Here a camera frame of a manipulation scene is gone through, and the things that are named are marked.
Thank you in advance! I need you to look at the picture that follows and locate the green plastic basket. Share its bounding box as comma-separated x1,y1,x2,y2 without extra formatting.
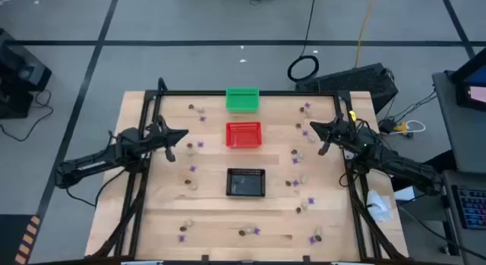
226,87,260,113

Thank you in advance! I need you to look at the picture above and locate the backlit black keyboard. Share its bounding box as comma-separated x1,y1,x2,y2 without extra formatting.
451,184,486,231

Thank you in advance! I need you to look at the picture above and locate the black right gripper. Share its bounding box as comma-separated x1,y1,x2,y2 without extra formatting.
310,115,360,156

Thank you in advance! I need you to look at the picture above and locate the black computer monitor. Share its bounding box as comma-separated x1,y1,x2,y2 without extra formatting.
450,47,486,112

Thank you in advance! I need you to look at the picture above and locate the grey keyboard desk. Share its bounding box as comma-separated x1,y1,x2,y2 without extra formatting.
440,169,486,265

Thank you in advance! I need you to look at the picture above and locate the white cable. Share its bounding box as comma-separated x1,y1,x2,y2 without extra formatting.
402,119,427,135

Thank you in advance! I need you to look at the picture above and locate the white paper sign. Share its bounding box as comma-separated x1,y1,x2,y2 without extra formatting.
394,185,415,202

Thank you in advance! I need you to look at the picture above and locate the black plastic basket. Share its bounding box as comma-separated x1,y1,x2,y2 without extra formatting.
226,167,267,198

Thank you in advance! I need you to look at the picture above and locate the yellow cable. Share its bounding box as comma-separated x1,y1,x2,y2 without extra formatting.
355,0,379,68

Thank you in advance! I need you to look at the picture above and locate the black power adapter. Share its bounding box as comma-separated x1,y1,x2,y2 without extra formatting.
378,118,398,135

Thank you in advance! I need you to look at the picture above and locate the black computer case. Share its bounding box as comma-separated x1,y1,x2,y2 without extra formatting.
295,62,399,115

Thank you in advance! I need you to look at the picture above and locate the white plastic bag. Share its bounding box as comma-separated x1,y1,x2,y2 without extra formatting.
366,189,395,223

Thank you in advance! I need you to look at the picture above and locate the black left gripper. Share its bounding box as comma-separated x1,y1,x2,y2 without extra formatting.
146,115,190,163

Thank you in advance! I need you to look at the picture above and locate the black floor cable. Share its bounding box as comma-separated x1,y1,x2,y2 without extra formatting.
0,89,54,143

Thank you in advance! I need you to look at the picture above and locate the hazard striped black mat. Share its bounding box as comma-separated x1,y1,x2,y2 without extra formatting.
0,214,42,265

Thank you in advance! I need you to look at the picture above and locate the black equipment case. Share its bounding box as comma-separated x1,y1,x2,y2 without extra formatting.
0,28,53,120

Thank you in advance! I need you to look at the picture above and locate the red plastic basket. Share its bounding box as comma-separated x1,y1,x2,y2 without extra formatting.
225,121,264,150

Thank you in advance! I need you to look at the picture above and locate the coiled black cable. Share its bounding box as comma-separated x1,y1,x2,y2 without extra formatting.
286,0,320,83

